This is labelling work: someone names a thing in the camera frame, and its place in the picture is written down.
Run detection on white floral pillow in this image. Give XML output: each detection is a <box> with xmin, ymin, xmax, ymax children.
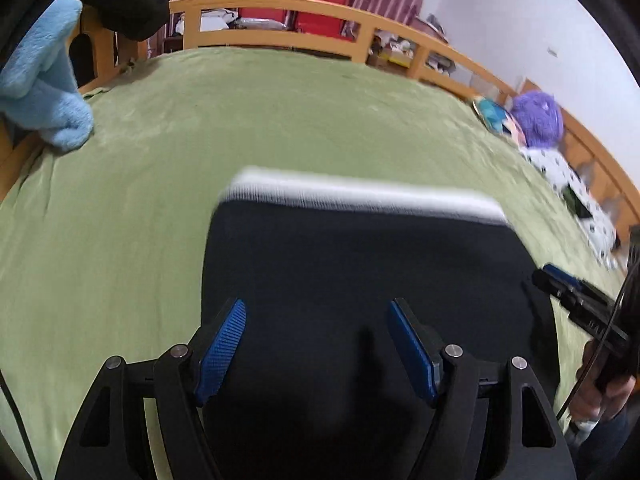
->
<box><xmin>522</xmin><ymin>147</ymin><xmax>621</xmax><ymax>269</ymax></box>

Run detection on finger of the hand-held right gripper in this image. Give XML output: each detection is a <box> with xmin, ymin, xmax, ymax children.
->
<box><xmin>542</xmin><ymin>263</ymin><xmax>619</xmax><ymax>312</ymax></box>
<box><xmin>531</xmin><ymin>269</ymin><xmax>582</xmax><ymax>312</ymax></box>

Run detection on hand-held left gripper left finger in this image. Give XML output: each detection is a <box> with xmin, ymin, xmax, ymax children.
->
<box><xmin>55</xmin><ymin>297</ymin><xmax>247</xmax><ymax>480</ymax></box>

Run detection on person's right forearm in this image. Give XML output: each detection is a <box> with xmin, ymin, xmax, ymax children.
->
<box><xmin>567</xmin><ymin>407</ymin><xmax>633</xmax><ymax>467</ymax></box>

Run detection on light blue fleece towel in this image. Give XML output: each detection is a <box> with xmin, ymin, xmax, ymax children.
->
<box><xmin>0</xmin><ymin>0</ymin><xmax>96</xmax><ymax>153</ymax></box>

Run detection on dark green cloth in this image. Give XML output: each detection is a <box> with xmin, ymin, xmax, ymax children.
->
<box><xmin>564</xmin><ymin>187</ymin><xmax>596</xmax><ymax>220</ymax></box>

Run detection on person's right hand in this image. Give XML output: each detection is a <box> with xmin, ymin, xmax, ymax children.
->
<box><xmin>572</xmin><ymin>339</ymin><xmax>634</xmax><ymax>422</ymax></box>

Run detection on black pants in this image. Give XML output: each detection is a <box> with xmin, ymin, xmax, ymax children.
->
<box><xmin>200</xmin><ymin>166</ymin><xmax>562</xmax><ymax>480</ymax></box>

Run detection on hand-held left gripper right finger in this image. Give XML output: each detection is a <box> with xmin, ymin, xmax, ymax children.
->
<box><xmin>385</xmin><ymin>297</ymin><xmax>578</xmax><ymax>480</ymax></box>

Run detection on pile of boxes and papers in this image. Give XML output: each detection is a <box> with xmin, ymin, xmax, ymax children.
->
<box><xmin>372</xmin><ymin>15</ymin><xmax>452</xmax><ymax>69</ymax></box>

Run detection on geometric pattern pillow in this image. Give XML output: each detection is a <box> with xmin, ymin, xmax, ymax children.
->
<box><xmin>472</xmin><ymin>97</ymin><xmax>529</xmax><ymax>145</ymax></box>

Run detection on green fleece blanket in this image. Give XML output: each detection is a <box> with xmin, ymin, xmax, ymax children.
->
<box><xmin>0</xmin><ymin>47</ymin><xmax>631</xmax><ymax>480</ymax></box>

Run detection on purple plush toy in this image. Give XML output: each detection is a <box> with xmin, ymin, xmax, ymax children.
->
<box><xmin>511</xmin><ymin>91</ymin><xmax>565</xmax><ymax>150</ymax></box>

